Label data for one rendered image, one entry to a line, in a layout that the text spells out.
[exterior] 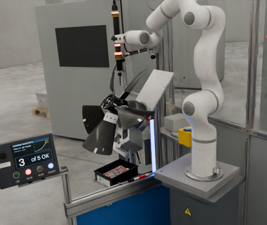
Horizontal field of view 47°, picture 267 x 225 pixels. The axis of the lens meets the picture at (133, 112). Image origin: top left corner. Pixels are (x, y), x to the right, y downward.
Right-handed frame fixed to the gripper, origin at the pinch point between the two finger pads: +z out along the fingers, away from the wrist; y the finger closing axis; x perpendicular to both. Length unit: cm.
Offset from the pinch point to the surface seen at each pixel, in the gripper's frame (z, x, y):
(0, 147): -40, -39, -80
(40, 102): 465, -138, 49
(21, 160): -42, -47, -72
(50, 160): -43, -49, -60
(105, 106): 10.0, -44.9, -7.4
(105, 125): 5, -56, -11
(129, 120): -19, -48, -5
